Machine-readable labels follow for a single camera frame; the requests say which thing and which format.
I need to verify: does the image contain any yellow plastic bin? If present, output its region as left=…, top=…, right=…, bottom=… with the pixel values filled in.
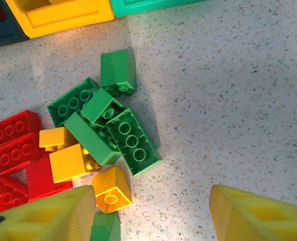
left=5, top=0, right=115, bottom=39

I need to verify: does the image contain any black plastic bin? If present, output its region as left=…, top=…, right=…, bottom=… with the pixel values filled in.
left=0, top=0, right=30, bottom=50

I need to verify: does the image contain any green lego brick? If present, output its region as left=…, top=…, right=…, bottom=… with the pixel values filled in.
left=100, top=49, right=137, bottom=96
left=63, top=112, right=122, bottom=166
left=105, top=108, right=163, bottom=177
left=89, top=212, right=121, bottom=241
left=47, top=77, right=100, bottom=128
left=80, top=87, right=125, bottom=124

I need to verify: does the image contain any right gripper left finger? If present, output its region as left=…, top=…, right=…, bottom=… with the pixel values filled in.
left=0, top=185, right=97, bottom=241

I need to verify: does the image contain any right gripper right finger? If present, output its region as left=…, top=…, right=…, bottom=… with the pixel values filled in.
left=209, top=184, right=297, bottom=241

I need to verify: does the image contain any green plastic bin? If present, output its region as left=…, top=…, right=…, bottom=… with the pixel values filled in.
left=110, top=0, right=207, bottom=18

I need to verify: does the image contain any yellow lego brick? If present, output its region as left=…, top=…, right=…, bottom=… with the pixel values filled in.
left=91, top=166, right=133, bottom=214
left=49, top=143, right=101, bottom=184
left=39, top=127, right=76, bottom=152

